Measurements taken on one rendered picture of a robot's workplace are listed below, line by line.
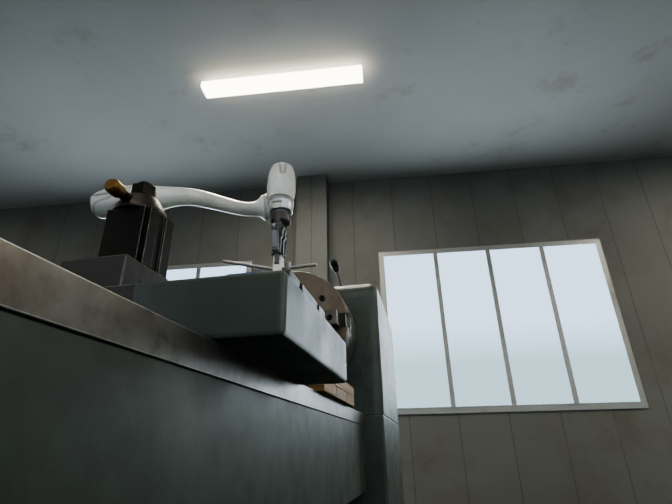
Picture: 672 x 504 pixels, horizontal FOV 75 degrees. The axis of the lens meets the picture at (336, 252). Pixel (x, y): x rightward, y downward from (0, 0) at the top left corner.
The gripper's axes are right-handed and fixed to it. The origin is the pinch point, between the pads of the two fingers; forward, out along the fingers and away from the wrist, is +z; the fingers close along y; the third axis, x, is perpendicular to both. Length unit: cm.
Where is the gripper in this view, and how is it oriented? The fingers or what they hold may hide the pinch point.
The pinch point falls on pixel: (278, 265)
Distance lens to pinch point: 152.0
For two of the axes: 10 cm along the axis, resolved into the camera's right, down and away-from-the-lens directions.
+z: 0.2, 9.1, -4.1
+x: 9.8, -1.0, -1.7
